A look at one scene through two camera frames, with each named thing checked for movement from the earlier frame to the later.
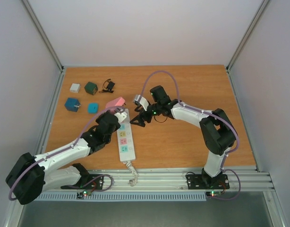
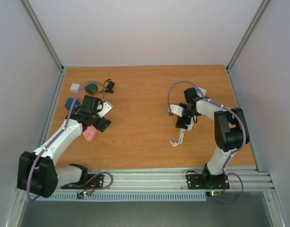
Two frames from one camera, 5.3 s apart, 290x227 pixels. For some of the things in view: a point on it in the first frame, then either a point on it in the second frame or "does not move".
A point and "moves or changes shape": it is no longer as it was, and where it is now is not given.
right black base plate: x=204 y=181 does not move
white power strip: x=126 y=151 → x=201 y=92
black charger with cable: x=109 y=87 does not move
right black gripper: x=140 y=121 → x=183 y=121
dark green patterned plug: x=90 y=88 does not move
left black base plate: x=87 y=181 does not move
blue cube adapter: x=72 y=104 does not move
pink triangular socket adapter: x=119 y=101 moves or changes shape
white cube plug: x=74 y=88 does not move
